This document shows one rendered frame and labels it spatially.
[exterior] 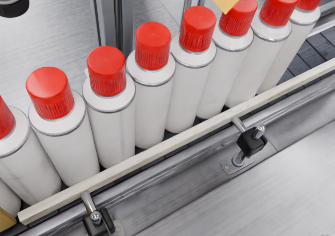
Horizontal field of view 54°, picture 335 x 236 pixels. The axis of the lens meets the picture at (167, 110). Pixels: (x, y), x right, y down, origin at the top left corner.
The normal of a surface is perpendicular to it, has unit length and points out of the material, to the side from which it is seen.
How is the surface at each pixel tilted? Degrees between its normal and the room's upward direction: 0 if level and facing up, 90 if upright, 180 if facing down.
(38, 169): 90
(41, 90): 2
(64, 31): 0
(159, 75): 42
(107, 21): 90
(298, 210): 0
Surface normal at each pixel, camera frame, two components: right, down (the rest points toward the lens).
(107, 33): 0.50, 0.76
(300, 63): 0.09, -0.51
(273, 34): 0.04, 0.18
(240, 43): 0.29, 0.16
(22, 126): 0.73, -0.40
